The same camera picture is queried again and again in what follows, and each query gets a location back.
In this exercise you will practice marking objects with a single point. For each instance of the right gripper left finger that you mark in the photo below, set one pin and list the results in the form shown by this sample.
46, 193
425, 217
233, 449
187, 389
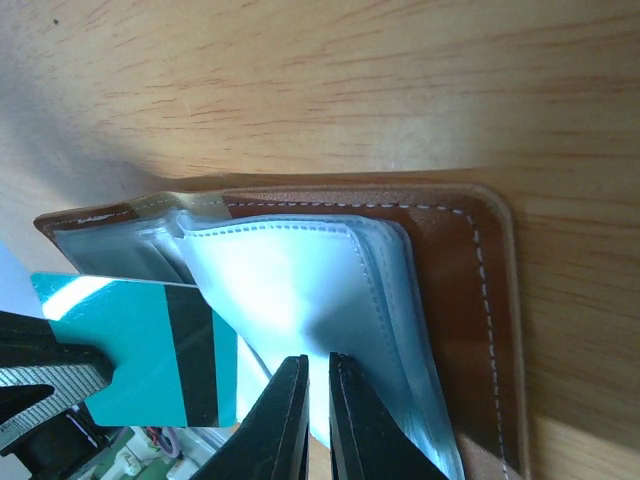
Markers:
272, 441

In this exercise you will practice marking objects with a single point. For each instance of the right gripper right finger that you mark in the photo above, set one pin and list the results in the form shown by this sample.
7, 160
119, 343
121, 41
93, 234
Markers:
365, 441

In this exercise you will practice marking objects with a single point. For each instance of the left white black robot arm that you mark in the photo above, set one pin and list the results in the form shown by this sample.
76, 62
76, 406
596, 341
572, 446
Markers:
65, 450

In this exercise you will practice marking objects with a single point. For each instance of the teal card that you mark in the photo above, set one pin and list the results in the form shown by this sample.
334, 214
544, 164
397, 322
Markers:
64, 296

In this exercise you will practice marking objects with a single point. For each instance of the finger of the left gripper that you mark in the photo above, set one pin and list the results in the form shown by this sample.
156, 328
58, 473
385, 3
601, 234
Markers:
46, 391
30, 342

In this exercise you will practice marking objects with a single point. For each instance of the brown leather card holder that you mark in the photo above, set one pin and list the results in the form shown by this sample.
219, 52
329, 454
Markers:
416, 280

